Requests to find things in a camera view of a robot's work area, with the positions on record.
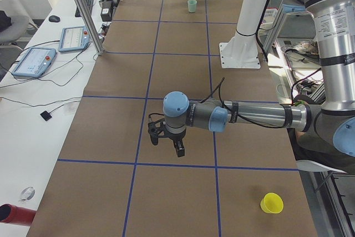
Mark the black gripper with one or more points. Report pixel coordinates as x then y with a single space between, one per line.
175 137

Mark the yellow plastic cup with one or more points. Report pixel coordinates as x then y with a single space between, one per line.
272 203

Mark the green plastic cup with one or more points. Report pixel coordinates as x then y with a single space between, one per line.
192 6

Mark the small black square device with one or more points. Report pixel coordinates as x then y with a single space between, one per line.
46 115

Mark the far blue teach pendant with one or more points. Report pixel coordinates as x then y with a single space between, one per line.
73 39

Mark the blue teach pendant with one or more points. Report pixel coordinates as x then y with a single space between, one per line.
35 62
73 39

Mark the near blue teach pendant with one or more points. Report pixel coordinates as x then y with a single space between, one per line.
35 62

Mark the black keyboard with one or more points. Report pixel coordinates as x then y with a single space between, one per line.
89 4

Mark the black computer mouse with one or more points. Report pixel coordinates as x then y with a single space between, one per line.
54 19

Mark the red cylinder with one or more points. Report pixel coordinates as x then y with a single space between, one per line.
15 215

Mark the aluminium frame post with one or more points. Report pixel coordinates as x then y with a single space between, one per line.
86 16

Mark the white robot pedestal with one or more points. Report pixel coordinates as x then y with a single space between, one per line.
241 50

